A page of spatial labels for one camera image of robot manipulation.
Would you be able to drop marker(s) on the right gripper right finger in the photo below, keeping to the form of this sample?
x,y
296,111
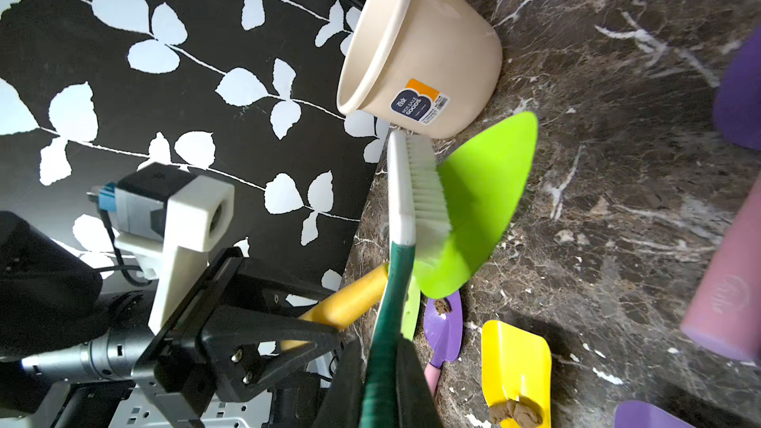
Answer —
x,y
415,404

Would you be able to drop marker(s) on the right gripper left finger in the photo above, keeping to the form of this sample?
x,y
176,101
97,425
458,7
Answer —
x,y
341,407

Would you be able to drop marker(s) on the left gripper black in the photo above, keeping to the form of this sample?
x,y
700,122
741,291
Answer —
x,y
228,339

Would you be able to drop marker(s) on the green white scrub brush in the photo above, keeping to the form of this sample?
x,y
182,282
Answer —
x,y
418,226

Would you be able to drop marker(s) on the lime pointed trowel yellow handle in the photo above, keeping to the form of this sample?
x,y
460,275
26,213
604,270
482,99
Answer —
x,y
483,182

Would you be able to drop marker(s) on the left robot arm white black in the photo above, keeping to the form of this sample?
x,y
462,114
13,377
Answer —
x,y
51,301

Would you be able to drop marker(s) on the purple pointed trowel front row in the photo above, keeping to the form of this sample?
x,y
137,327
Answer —
x,y
443,328

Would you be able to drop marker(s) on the purple square trowel front row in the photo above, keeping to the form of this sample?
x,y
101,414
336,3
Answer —
x,y
640,414

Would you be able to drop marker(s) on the cream plastic bucket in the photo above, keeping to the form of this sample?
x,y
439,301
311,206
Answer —
x,y
428,66

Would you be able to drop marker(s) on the yellow square trowel wooden handle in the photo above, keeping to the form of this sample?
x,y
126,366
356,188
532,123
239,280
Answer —
x,y
516,365

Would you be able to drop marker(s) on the purple pointed trowel pink handle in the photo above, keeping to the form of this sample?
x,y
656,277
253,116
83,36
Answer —
x,y
724,315

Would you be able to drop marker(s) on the purple square trowel pink handle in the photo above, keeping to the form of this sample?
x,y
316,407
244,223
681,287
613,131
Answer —
x,y
736,112

